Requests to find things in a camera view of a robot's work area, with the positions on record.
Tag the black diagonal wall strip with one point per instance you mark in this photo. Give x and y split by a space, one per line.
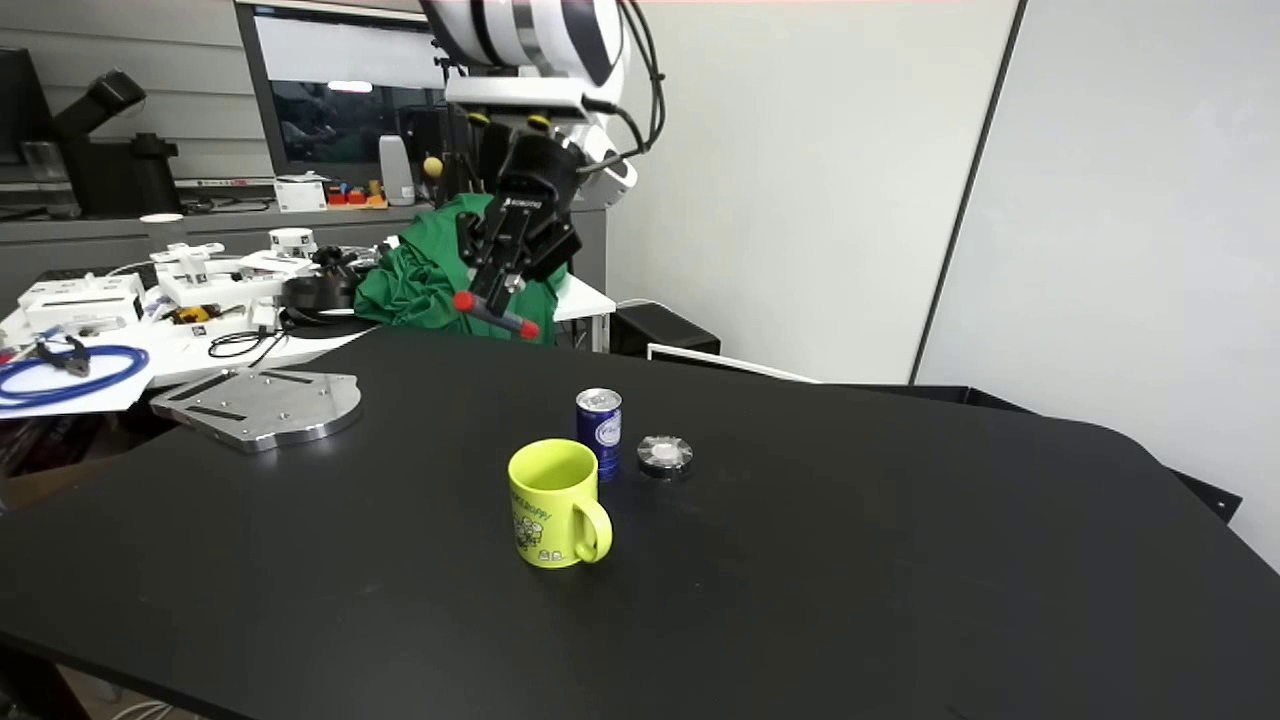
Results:
970 181

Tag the white mechanical parts assembly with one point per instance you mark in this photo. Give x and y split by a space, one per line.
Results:
176 285

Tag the grey metal base plate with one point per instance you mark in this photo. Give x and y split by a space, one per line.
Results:
264 411

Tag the computer monitor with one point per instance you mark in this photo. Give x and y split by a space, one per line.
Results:
333 83

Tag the white side table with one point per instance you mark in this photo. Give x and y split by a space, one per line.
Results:
141 356

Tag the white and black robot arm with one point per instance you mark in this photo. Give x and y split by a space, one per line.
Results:
559 100

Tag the black microscope stand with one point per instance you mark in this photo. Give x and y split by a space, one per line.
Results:
114 178

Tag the small round silver object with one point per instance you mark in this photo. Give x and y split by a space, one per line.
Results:
663 455

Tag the blue drink can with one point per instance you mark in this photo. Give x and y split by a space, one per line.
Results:
602 426

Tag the yellow mug cup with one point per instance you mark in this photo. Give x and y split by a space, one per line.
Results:
559 512

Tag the green cloth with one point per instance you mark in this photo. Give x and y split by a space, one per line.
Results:
419 283

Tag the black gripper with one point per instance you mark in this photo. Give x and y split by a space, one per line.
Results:
527 235

